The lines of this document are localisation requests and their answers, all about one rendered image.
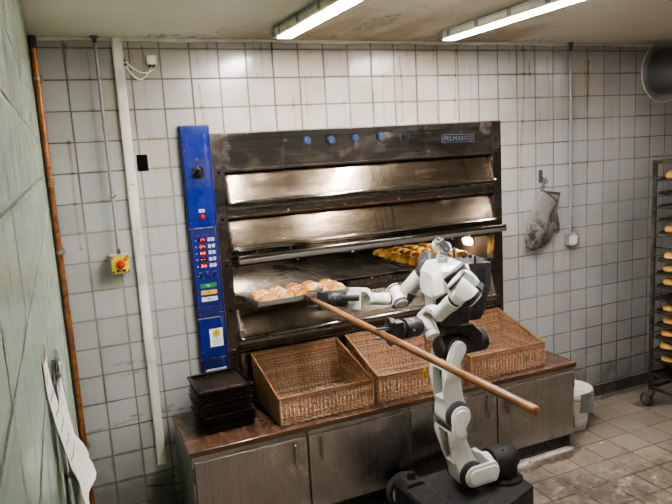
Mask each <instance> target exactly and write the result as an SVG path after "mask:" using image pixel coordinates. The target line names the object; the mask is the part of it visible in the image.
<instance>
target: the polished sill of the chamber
mask: <svg viewBox="0 0 672 504"><path fill-rule="evenodd" d="M414 270H415V269H414ZM414 270H407V271H400V272H393V273H386V274H380V275H373V276H366V277H359V278H352V279H345V280H339V281H337V282H338V283H342V284H344V285H345V286H347V287H355V286H361V285H368V284H374V283H381V282H388V281H394V280H401V279H407V278H408V277H409V275H410V274H411V273H412V272H413V271H414ZM235 303H236V304H243V303H249V301H248V300H246V299H245V298H243V297H242V296H240V295H236V296H235Z"/></svg>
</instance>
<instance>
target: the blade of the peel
mask: <svg viewBox="0 0 672 504"><path fill-rule="evenodd" d="M239 295H240V296H242V297H243V298H245V299H246V300H248V301H249V302H251V303H253V304H254V305H256V306H257V307H263V306H269V305H275V304H281V303H287V302H293V301H300V300H304V299H303V295H299V296H292V297H286V298H280V299H274V300H267V301H261V302H257V301H255V300H254V299H251V298H250V293H243V294H239Z"/></svg>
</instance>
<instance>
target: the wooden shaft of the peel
mask: <svg viewBox="0 0 672 504"><path fill-rule="evenodd" d="M310 302H312V303H314V304H316V305H318V306H320V307H322V308H324V309H326V310H328V311H330V312H332V313H334V314H336V315H338V316H340V317H342V318H343V319H345V320H347V321H349V322H351V323H353V324H355V325H357V326H359V327H361V328H363V329H365V330H367V331H369V332H371V333H373V334H375V335H377V336H379V337H381V338H383V339H385V340H387V341H389V342H391V343H393V344H395V345H397V346H399V347H401V348H402V349H404V350H406V351H408V352H410V353H412V354H414V355H416V356H418V357H420V358H422V359H424V360H426V361H428V362H430V363H432V364H434V365H436V366H438V367H440V368H442V369H444V370H446V371H448V372H450V373H452V374H454V375H456V376H458V377H460V378H461V379H463V380H465V381H467V382H469V383H471V384H473V385H475V386H477V387H479V388H481V389H483V390H485V391H487V392H489V393H491V394H493V395H495V396H497V397H499V398H501V399H503V400H505V401H507V402H509V403H511V404H513V405H515V406H517V407H519V408H520V409H522V410H524V411H526V412H528V413H530V414H532V415H538V414H539V412H540V408H539V407H538V406H537V405H535V404H533V403H531V402H529V401H527V400H525V399H523V398H521V397H518V396H516V395H514V394H512V393H510V392H508V391H506V390H504V389H502V388H500V387H498V386H496V385H494V384H492V383H490V382H488V381H486V380H483V379H481V378H479V377H477V376H475V375H473V374H471V373H469V372H467V371H465V370H463V369H461V368H459V367H457V366H455V365H453V364H451V363H448V362H446V361H444V360H442V359H440V358H438V357H436V356H434V355H432V354H430V353H428V352H426V351H424V350H422V349H420V348H418V347H416V346H413V345H411V344H409V343H407V342H405V341H403V340H401V339H399V338H397V337H395V336H393V335H391V334H389V333H387V332H385V331H378V332H377V331H375V328H376V327H374V326H372V325H370V324H368V323H366V322H364V321H362V320H360V319H358V318H356V317H354V316H352V315H350V314H348V313H346V312H343V311H341V310H339V309H337V308H335V307H333V306H331V305H329V304H327V303H325V302H323V301H321V300H319V299H317V298H315V297H311V298H310Z"/></svg>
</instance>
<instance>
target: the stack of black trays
mask: <svg viewBox="0 0 672 504"><path fill-rule="evenodd" d="M187 379H188V382H189V383H190V385H188V386H189V387H190V388H191V389H188V390H189V391H190V393H188V394H189V396H190V397H189V399H190V400H191V403H192V404H193V405H191V406H190V407H191V409H192V410H191V411H192V412H193V413H192V416H193V417H194V419H195V420H196V422H197V424H198V425H199V427H200V428H201V430H202V432H203V433H204V434H205V435H210V434H214V433H218V432H223V431H227V430H231V429H235V428H239V427H243V426H248V425H252V424H253V422H254V421H256V420H255V419H254V418H255V417H256V416H255V414H254V412H257V411H256V410H255V409H254V408H256V407H255V406H254V405H253V404H254V402H253V400H255V399H254V398H253V397H252V396H253V394H252V391H254V390H253V389H252V388H251V387H253V386H252V385H251V384H253V381H252V380H251V379H250V378H249V377H247V376H246V375H245V374H244V373H243V372H242V371H241V370H240V369H239V368H238V367H232V368H227V369H223V370H218V371H213V372H208V373H203V374H198V375H194V376H189V377H187Z"/></svg>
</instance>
